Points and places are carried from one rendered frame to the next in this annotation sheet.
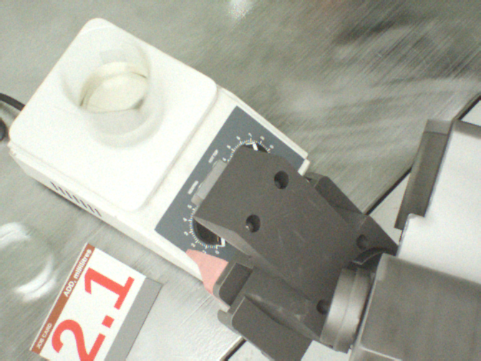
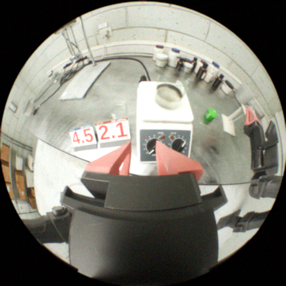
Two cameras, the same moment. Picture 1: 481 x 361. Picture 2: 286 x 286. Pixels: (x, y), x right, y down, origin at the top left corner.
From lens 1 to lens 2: 0.47 m
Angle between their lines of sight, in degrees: 13
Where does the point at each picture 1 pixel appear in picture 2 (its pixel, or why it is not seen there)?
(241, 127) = (186, 135)
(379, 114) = (204, 168)
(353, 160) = not seen: hidden behind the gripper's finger
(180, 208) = (151, 133)
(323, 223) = not seen: outside the picture
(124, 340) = (112, 143)
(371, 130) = not seen: hidden behind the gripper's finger
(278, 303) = (72, 254)
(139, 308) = (121, 142)
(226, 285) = (89, 182)
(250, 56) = (198, 129)
